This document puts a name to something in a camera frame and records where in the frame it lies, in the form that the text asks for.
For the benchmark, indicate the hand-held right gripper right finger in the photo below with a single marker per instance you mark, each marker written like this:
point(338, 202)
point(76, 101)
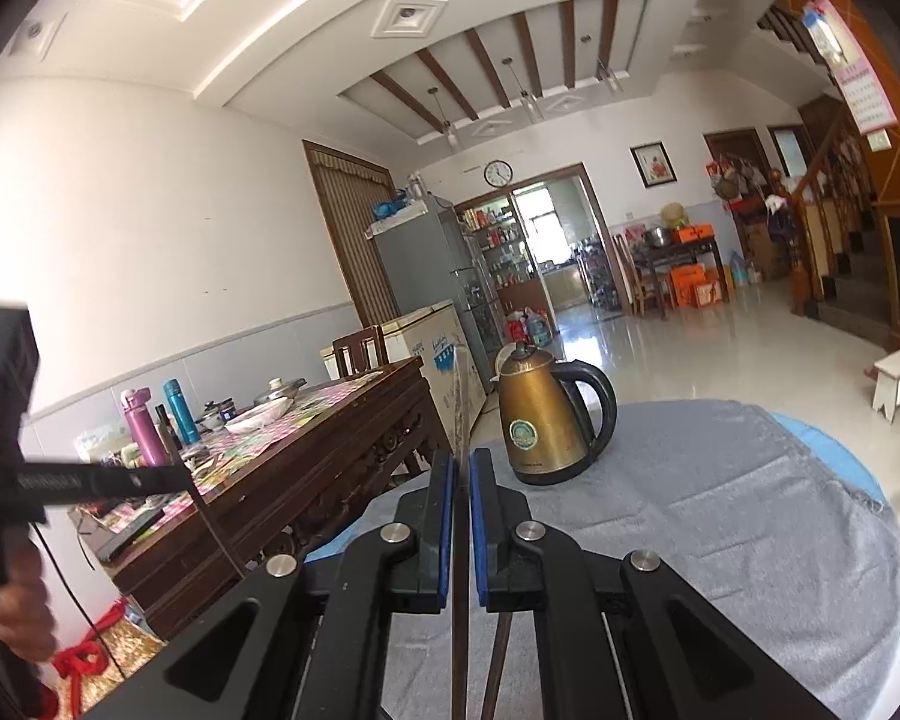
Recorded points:
point(484, 525)

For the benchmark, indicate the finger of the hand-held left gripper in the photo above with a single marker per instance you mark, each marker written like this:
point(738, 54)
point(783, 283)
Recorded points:
point(97, 484)

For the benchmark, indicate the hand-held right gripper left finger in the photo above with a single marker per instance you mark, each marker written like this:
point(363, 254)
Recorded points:
point(442, 525)

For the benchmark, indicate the person's left hand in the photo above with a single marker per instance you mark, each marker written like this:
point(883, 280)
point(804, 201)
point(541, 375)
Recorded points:
point(15, 611)

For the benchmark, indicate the black remote control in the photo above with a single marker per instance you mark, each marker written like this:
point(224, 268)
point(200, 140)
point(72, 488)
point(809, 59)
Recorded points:
point(131, 536)

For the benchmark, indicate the pink water bottle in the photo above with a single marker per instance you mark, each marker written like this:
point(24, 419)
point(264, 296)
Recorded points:
point(144, 435)

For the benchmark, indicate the teal water bottle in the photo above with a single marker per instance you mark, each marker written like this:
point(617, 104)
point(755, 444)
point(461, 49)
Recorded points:
point(181, 412)

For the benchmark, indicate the bronze electric kettle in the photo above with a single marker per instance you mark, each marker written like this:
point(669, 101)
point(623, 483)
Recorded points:
point(540, 420)

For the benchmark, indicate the carved wooden sideboard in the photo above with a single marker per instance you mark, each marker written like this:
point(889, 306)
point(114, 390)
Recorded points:
point(307, 480)

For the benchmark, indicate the white bowl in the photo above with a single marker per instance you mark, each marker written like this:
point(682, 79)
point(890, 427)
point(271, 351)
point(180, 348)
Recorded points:
point(259, 416)

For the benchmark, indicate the red and gold bag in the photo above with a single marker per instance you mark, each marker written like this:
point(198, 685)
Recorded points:
point(90, 660)

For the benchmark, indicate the pink floral tablecloth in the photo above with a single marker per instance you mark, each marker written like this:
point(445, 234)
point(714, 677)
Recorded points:
point(307, 409)

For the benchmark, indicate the white chest freezer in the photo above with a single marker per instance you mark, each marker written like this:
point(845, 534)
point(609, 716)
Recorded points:
point(427, 345)

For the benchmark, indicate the wooden chair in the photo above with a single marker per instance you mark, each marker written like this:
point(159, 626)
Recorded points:
point(360, 352)

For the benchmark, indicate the lidded metal pot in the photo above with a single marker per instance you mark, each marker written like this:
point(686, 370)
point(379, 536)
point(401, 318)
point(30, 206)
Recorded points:
point(279, 390)

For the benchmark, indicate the grey table cloth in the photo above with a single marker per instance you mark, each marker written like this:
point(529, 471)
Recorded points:
point(720, 540)

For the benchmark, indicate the grey refrigerator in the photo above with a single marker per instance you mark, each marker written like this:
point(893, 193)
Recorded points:
point(420, 262)

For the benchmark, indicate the brown wooden door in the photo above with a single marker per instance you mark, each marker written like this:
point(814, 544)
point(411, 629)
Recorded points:
point(345, 240)

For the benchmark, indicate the orange gift boxes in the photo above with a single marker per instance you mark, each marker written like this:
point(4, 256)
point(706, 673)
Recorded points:
point(697, 286)

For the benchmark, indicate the dark wooden side table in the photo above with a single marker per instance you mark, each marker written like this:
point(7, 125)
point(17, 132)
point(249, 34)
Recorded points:
point(682, 247)

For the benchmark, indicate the light blue table cover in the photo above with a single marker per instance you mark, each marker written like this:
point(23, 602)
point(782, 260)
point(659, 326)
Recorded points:
point(832, 450)

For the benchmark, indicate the clear water jug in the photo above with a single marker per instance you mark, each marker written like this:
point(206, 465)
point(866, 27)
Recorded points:
point(739, 270)

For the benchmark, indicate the wooden stair railing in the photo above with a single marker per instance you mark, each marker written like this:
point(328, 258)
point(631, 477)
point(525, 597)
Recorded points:
point(817, 240)

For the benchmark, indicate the small white stool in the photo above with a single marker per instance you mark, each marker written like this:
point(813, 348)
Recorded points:
point(896, 375)

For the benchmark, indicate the round wall clock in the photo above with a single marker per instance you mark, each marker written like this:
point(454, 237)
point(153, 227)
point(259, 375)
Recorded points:
point(498, 173)

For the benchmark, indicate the framed wall picture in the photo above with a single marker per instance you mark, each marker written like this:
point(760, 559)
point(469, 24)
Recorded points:
point(654, 165)

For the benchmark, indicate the pink wall calendar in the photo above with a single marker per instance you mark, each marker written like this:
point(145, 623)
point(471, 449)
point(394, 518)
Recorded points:
point(866, 90)

